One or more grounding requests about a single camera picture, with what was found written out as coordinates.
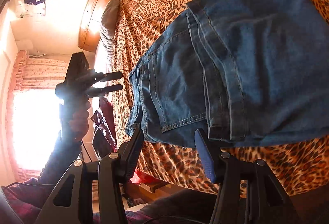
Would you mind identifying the wooden headboard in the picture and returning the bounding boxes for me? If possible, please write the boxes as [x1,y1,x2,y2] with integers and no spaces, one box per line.
[78,0,110,53]

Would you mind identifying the patterned window curtain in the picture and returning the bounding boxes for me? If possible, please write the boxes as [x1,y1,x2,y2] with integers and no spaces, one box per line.
[6,51,68,182]

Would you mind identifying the blue denim jeans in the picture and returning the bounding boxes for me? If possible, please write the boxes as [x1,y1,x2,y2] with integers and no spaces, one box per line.
[125,0,328,147]

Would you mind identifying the red dark clothes pile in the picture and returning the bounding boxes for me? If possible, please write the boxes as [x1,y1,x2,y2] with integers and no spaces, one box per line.
[90,97,118,160]

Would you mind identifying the grey white pillow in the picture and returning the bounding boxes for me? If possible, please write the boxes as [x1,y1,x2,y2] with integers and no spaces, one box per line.
[96,0,121,72]

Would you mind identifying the left hand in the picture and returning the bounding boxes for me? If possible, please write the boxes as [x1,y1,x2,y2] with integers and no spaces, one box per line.
[69,101,91,142]

